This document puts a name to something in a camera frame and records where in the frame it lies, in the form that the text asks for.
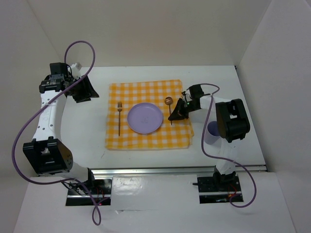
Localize front aluminium rail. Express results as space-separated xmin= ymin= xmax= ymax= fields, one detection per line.
xmin=89 ymin=165 xmax=267 ymax=177

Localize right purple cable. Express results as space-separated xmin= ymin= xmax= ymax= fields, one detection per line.
xmin=201 ymin=83 xmax=257 ymax=208

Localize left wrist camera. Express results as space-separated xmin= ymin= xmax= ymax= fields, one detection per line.
xmin=69 ymin=62 xmax=82 ymax=80

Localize purple cable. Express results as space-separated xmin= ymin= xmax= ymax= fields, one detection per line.
xmin=11 ymin=40 xmax=110 ymax=226
xmin=201 ymin=83 xmax=257 ymax=208

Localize copper fork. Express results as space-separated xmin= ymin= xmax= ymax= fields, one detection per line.
xmin=117 ymin=101 xmax=122 ymax=136

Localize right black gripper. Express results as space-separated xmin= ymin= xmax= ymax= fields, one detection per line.
xmin=169 ymin=98 xmax=199 ymax=121

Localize copper spoon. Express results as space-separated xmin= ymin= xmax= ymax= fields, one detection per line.
xmin=165 ymin=96 xmax=173 ymax=114

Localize lilac plastic cup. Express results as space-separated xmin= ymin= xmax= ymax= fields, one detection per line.
xmin=204 ymin=121 xmax=220 ymax=145

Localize lilac plastic plate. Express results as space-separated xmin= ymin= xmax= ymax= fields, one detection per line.
xmin=127 ymin=102 xmax=163 ymax=134

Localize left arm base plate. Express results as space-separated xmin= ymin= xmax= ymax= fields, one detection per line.
xmin=64 ymin=178 xmax=112 ymax=206

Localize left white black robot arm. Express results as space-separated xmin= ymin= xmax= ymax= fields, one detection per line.
xmin=23 ymin=63 xmax=99 ymax=194

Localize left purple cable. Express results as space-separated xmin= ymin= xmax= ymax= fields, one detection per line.
xmin=11 ymin=40 xmax=110 ymax=226

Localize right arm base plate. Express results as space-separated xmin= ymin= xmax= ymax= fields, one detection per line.
xmin=192 ymin=176 xmax=243 ymax=204

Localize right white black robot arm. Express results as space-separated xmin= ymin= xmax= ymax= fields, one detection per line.
xmin=168 ymin=83 xmax=250 ymax=190

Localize yellow white checkered cloth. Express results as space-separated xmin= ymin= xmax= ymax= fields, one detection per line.
xmin=105 ymin=80 xmax=194 ymax=150

